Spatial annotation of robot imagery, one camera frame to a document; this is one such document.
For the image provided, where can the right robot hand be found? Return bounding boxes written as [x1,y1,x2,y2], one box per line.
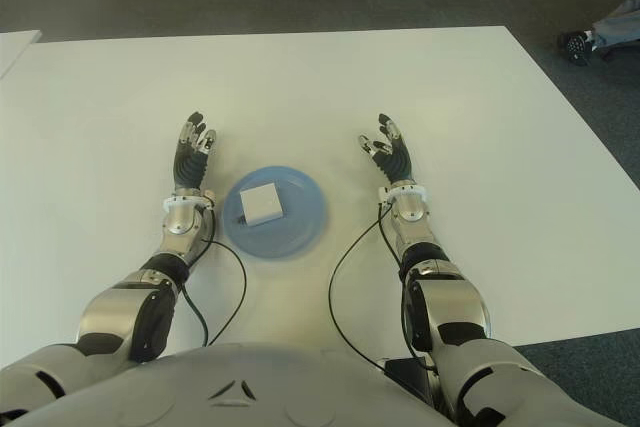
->
[356,113,417,191]

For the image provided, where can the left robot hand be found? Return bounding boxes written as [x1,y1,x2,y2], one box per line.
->
[172,110,219,198]

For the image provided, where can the white charger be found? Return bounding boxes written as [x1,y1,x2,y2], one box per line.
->
[234,182,286,227]

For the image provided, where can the blue plate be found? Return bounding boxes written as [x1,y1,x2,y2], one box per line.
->
[221,165,330,261]

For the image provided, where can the black shoe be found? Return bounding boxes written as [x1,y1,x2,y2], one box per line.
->
[557,30,595,66]

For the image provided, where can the white side table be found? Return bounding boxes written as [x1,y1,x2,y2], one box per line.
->
[0,29,42,79]

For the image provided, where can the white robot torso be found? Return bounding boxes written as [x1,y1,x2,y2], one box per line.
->
[19,341,456,427]

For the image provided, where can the grey trouser leg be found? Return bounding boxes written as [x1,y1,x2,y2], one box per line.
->
[592,0,640,51]

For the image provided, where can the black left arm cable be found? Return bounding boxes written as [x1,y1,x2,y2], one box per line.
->
[179,206,248,348]

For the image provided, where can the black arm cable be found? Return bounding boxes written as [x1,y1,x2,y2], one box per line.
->
[179,206,248,348]
[328,201,436,373]

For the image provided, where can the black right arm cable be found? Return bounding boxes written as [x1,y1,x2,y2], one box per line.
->
[328,201,436,373]

